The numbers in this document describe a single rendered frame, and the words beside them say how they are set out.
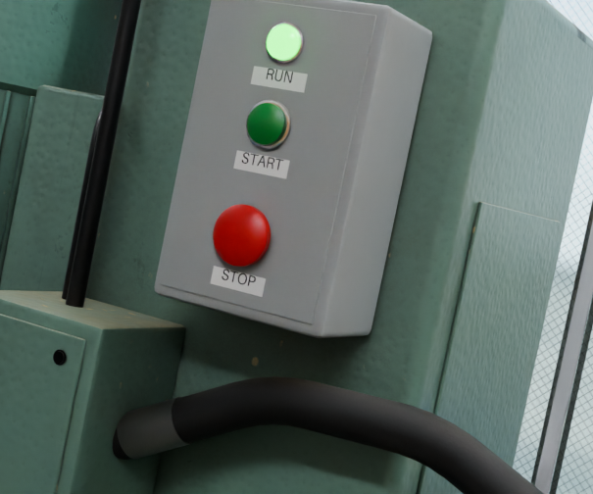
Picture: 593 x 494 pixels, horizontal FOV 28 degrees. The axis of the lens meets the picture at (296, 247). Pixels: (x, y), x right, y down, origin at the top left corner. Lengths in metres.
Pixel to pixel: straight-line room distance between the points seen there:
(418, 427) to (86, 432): 0.17
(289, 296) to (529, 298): 0.22
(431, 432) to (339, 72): 0.17
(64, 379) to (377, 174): 0.19
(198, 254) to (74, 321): 0.07
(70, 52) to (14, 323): 0.25
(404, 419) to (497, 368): 0.16
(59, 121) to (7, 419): 0.23
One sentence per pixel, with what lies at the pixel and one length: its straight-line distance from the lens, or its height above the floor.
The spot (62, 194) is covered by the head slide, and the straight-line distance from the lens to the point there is 0.77.
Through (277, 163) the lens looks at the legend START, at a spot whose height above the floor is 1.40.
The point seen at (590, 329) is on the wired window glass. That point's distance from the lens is 2.12.
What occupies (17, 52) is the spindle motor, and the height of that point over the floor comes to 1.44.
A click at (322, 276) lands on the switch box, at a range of 0.56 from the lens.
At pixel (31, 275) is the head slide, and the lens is 0.78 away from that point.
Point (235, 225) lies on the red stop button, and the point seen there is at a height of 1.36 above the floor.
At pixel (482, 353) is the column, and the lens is 0.68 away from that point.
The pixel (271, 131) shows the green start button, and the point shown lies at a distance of 0.57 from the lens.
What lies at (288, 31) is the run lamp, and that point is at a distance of 0.57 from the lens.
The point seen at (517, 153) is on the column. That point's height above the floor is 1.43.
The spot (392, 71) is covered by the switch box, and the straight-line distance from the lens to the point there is 0.57.
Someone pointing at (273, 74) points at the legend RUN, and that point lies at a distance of 0.58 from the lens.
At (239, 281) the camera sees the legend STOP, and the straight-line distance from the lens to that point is 0.58.
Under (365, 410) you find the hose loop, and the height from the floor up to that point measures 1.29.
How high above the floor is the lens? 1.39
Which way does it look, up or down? 3 degrees down
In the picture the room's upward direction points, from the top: 12 degrees clockwise
